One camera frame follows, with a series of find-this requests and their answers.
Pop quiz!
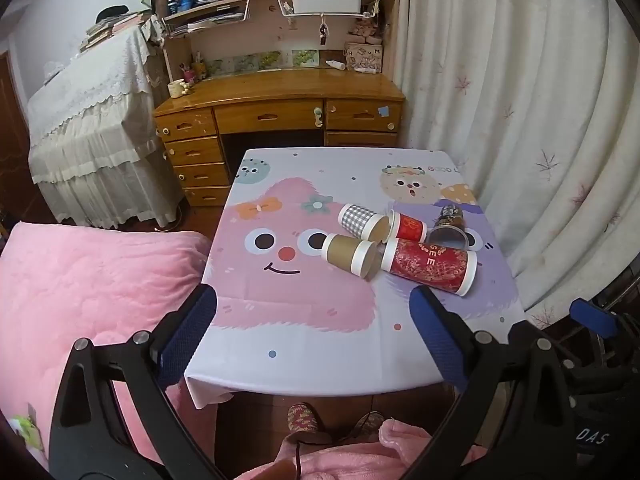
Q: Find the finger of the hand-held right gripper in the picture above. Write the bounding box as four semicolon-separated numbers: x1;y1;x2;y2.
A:
570;298;640;356

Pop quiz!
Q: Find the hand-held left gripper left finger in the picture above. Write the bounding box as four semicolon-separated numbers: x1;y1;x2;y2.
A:
48;284;226;480

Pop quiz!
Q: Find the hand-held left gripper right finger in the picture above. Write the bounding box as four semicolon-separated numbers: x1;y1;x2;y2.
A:
405;286;576;480

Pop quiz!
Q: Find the large red paper cup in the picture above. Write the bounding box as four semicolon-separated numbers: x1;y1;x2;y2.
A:
381;237;477;297

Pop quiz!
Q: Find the dark patterned paper cup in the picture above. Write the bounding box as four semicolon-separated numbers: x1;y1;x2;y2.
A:
426;205;469;250

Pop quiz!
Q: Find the small red paper cup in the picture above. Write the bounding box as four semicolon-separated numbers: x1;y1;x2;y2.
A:
387;210;428;244

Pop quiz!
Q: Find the brown paper cup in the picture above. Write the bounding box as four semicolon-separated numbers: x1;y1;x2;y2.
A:
320;233;379;279

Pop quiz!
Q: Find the checked paper cup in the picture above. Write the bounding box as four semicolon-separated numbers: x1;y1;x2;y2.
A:
338;203;391;242

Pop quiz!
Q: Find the knitted slipper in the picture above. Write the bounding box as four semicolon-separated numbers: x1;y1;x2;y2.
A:
286;402;321;434
345;411;386;442

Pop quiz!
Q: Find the cartoon printed tablecloth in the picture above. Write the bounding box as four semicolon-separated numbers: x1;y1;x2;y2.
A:
184;147;527;408

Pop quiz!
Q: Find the pink fleece blanket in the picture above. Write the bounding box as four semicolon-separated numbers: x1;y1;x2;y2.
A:
0;221;217;472

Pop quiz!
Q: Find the person's pink fleece clothing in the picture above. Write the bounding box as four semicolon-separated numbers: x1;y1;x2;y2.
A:
240;419;488;480

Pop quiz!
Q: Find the white floral curtain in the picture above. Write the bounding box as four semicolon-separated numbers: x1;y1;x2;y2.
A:
392;0;640;331

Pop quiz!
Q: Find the lace covered piano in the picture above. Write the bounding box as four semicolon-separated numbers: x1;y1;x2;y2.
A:
26;16;182;231

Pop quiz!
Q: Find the brown wooden door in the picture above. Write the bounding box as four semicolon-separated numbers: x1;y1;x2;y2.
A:
0;50;53;233

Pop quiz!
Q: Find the wooden desk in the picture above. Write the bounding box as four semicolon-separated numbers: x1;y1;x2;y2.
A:
153;67;407;208

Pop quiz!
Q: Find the printed cardboard box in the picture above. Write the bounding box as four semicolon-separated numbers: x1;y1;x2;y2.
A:
343;41;384;74

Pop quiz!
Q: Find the wooden desk hutch shelf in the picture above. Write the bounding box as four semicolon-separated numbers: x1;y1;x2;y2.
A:
151;0;401;81

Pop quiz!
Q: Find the stack of books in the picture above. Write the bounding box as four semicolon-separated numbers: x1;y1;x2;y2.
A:
79;12;151;53

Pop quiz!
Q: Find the pink plush toy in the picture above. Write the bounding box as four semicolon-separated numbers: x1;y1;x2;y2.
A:
348;16;385;46

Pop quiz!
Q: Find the white wire shelf tray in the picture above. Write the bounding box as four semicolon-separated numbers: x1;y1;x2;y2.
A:
276;0;383;20

